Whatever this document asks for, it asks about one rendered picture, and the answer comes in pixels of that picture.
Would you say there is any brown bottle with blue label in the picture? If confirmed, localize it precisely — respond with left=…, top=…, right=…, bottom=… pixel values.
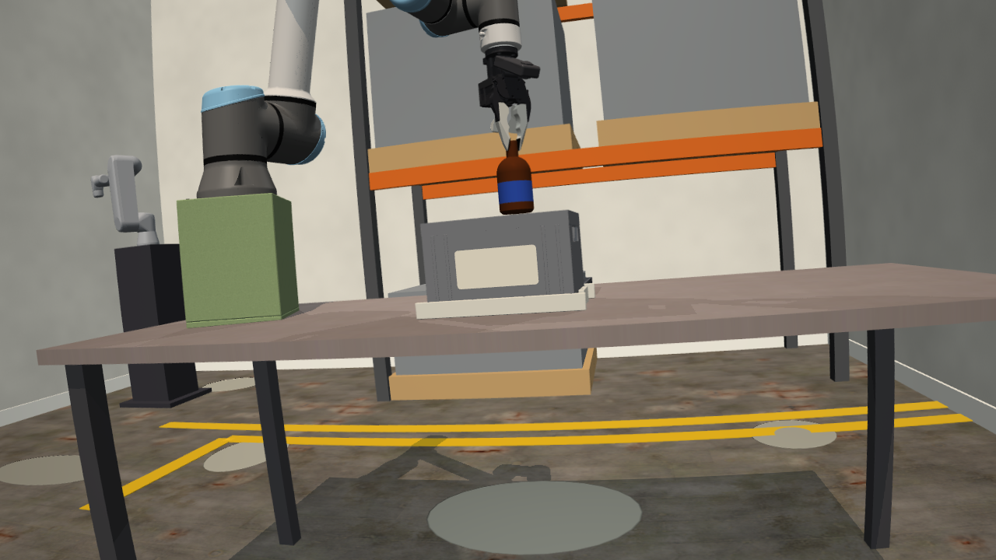
left=496, top=140, right=534, bottom=215

